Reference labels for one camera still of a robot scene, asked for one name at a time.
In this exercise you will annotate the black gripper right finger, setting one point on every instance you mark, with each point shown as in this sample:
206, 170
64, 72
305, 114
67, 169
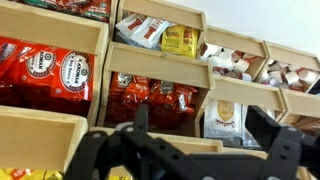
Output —
290, 150

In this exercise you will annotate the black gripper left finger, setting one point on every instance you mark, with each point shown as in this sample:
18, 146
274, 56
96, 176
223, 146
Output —
110, 153

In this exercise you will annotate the white paper bag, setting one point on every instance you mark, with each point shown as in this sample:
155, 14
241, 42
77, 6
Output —
223, 116

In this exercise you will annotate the red soy sauce packet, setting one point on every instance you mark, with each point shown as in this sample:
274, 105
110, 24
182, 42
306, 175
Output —
75, 75
8, 55
38, 65

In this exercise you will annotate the small creamer cup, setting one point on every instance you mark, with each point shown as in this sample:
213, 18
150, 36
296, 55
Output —
240, 65
225, 59

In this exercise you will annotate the wooden condiment organizer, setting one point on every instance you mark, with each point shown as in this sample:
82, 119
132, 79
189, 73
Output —
156, 63

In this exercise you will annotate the white packet red mark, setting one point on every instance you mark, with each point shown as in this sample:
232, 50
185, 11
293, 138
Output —
128, 25
151, 31

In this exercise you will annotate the yellow mustard packet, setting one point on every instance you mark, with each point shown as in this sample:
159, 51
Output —
180, 41

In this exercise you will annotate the red green sauce packet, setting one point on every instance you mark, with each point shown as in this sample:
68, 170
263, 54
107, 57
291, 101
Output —
96, 8

